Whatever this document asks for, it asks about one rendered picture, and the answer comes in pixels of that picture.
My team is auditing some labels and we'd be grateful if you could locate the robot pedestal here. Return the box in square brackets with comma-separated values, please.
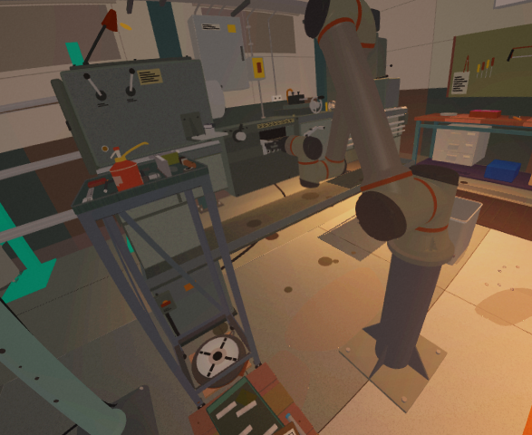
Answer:
[337, 251, 448, 413]

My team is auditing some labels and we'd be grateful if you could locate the teal steel frame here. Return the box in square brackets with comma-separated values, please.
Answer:
[0, 161, 59, 305]

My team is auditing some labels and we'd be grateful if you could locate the grey bracket with white shelf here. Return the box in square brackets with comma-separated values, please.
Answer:
[179, 111, 229, 142]

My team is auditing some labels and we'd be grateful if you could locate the white drawer unit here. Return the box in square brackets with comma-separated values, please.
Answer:
[431, 123, 491, 167]

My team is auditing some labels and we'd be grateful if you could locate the blue box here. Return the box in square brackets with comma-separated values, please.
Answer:
[483, 159, 523, 183]

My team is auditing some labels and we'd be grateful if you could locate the grey metal frame side table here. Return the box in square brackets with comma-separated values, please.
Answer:
[71, 156, 263, 408]

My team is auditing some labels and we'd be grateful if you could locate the grey pillar machine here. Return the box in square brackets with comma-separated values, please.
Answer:
[372, 35, 402, 114]

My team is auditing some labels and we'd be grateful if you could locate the grey electrical cabinet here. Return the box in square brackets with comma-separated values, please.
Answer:
[188, 14, 254, 92]

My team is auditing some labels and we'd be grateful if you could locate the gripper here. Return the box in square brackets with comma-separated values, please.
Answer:
[269, 135, 290, 158]

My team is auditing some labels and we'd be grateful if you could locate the white paper notice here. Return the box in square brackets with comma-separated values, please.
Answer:
[450, 71, 470, 96]

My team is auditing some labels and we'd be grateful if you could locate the grey white block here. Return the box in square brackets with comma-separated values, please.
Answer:
[153, 153, 174, 179]

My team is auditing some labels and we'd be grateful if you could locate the pale green machine beam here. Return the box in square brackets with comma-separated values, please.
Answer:
[0, 289, 128, 435]

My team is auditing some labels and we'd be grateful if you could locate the grey box red button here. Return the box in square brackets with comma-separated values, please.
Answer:
[153, 289, 177, 314]

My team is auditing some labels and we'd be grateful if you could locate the green pegboard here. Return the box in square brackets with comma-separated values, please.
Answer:
[446, 19, 532, 99]

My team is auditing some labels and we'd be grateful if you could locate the grey drawer cabinet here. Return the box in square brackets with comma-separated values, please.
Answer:
[384, 105, 410, 151]

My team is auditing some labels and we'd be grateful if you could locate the teal steel column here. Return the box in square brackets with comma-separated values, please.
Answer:
[146, 0, 186, 60]
[313, 36, 331, 103]

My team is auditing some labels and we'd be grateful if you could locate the red oil can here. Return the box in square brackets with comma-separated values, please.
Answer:
[109, 140, 151, 192]

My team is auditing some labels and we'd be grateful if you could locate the orange top workbench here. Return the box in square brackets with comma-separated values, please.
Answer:
[411, 110, 532, 201]

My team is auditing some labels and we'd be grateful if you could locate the white plastic bin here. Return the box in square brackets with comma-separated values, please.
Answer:
[445, 195, 484, 266]

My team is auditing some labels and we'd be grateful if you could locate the red frame hacksaw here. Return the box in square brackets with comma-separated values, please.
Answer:
[505, 43, 532, 63]

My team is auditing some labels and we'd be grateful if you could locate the black lever red cone knob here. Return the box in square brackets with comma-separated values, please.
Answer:
[82, 8, 120, 67]

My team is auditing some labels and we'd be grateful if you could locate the wooden pallet with green board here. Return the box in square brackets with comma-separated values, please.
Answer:
[188, 362, 315, 435]

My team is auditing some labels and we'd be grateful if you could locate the grey-green lathe body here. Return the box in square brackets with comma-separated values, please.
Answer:
[50, 56, 410, 200]

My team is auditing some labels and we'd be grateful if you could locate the white black face plate disc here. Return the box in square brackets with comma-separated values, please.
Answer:
[189, 333, 251, 387]

